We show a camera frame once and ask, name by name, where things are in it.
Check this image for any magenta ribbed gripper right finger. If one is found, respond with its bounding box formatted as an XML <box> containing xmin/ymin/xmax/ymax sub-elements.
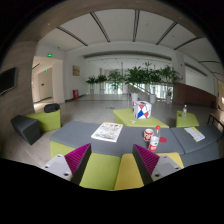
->
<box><xmin>131</xmin><ymin>143</ymin><xmax>184</xmax><ymax>186</ymax></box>

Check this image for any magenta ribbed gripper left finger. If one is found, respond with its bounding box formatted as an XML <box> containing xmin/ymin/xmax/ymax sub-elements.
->
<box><xmin>42</xmin><ymin>143</ymin><xmax>93</xmax><ymax>186</ymax></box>

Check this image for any plastic water bottle red label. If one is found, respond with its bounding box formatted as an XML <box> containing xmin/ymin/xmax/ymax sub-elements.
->
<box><xmin>148</xmin><ymin>125</ymin><xmax>161</xmax><ymax>152</ymax></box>

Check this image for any red bottle cap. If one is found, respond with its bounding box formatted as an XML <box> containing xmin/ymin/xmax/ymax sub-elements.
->
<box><xmin>159</xmin><ymin>137</ymin><xmax>167</xmax><ymax>143</ymax></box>

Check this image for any red and white paper cup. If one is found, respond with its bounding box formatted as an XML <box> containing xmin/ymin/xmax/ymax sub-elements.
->
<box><xmin>143</xmin><ymin>128</ymin><xmax>154</xmax><ymax>141</ymax></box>

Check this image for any grey and green bench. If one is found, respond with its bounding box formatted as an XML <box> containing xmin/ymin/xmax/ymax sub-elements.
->
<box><xmin>50</xmin><ymin>121</ymin><xmax>221</xmax><ymax>190</ymax></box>

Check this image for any colourful magazine on bench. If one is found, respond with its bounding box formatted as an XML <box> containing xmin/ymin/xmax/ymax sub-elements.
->
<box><xmin>91</xmin><ymin>122</ymin><xmax>123</xmax><ymax>143</ymax></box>

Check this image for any green low table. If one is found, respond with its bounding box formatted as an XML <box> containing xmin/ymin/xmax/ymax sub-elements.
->
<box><xmin>113</xmin><ymin>108</ymin><xmax>168</xmax><ymax>128</ymax></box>

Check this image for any green cube seat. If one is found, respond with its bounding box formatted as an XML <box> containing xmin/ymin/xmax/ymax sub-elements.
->
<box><xmin>28</xmin><ymin>110</ymin><xmax>61</xmax><ymax>132</ymax></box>

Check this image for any white red blue polyhedron box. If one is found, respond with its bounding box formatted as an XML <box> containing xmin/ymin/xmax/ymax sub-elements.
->
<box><xmin>133</xmin><ymin>101</ymin><xmax>152</xmax><ymax>119</ymax></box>

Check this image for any yellow white leaflet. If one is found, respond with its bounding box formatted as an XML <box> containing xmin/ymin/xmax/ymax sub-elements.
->
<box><xmin>185</xmin><ymin>127</ymin><xmax>205</xmax><ymax>142</ymax></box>

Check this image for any black bag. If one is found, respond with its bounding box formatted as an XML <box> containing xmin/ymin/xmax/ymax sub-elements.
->
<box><xmin>44</xmin><ymin>103</ymin><xmax>60</xmax><ymax>113</ymax></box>

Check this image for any small green stool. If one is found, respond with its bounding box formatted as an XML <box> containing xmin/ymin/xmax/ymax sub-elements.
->
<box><xmin>176</xmin><ymin>110</ymin><xmax>199</xmax><ymax>127</ymax></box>

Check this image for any clear bottle on stool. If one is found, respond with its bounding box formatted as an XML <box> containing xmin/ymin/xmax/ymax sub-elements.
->
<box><xmin>182</xmin><ymin>104</ymin><xmax>187</xmax><ymax>119</ymax></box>

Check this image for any red fire extinguisher box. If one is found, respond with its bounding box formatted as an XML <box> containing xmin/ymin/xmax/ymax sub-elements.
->
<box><xmin>73</xmin><ymin>90</ymin><xmax>79</xmax><ymax>100</ymax></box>

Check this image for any brown reception counter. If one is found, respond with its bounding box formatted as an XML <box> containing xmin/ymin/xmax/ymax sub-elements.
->
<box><xmin>173</xmin><ymin>83</ymin><xmax>216</xmax><ymax>108</ymax></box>

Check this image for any potted palm plant left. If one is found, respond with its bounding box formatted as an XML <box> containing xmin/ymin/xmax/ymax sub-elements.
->
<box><xmin>86</xmin><ymin>75</ymin><xmax>107</xmax><ymax>95</ymax></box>

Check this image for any potted palm plant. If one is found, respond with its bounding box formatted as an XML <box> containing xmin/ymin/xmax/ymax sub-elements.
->
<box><xmin>86</xmin><ymin>75</ymin><xmax>107</xmax><ymax>95</ymax></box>
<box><xmin>124</xmin><ymin>62</ymin><xmax>180</xmax><ymax>96</ymax></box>
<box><xmin>108</xmin><ymin>69</ymin><xmax>124</xmax><ymax>95</ymax></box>

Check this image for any potted palm plant right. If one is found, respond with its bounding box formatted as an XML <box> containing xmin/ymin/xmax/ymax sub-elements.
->
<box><xmin>124</xmin><ymin>62</ymin><xmax>180</xmax><ymax>96</ymax></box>

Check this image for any potted palm plant centre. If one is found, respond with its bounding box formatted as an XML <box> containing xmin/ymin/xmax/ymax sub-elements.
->
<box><xmin>108</xmin><ymin>69</ymin><xmax>124</xmax><ymax>95</ymax></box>

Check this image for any framed wall picture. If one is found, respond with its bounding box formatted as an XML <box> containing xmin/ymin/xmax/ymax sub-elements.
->
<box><xmin>73</xmin><ymin>65</ymin><xmax>80</xmax><ymax>76</ymax></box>

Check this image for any wall mounted black television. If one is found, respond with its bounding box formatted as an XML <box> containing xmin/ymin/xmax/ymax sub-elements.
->
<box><xmin>0</xmin><ymin>67</ymin><xmax>18</xmax><ymax>95</ymax></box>

